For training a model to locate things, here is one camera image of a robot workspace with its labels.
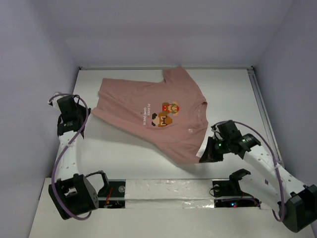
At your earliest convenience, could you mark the pink printed t-shirt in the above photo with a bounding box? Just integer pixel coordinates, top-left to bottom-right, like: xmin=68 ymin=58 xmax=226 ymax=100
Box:
xmin=92 ymin=66 xmax=209 ymax=164

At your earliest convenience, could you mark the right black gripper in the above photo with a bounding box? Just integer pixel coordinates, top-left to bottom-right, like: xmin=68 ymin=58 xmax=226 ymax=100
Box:
xmin=199 ymin=136 xmax=231 ymax=164

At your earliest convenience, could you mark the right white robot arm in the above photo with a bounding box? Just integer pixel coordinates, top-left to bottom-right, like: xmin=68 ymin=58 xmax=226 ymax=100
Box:
xmin=196 ymin=134 xmax=317 ymax=233

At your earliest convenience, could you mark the aluminium rail right edge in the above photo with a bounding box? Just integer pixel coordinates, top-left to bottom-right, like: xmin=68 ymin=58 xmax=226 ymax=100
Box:
xmin=247 ymin=67 xmax=284 ymax=167

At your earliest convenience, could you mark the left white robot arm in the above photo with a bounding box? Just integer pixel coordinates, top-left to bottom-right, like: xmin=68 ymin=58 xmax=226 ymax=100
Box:
xmin=49 ymin=103 xmax=109 ymax=221

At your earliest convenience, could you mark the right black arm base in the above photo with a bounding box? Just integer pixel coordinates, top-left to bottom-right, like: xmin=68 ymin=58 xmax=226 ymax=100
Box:
xmin=209 ymin=169 xmax=261 ymax=208

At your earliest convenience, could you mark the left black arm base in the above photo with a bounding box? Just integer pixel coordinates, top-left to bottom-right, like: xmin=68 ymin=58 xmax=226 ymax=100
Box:
xmin=98 ymin=180 xmax=126 ymax=209

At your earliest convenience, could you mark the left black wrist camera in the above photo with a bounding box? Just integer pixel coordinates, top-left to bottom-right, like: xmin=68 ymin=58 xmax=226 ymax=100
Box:
xmin=57 ymin=96 xmax=76 ymax=115

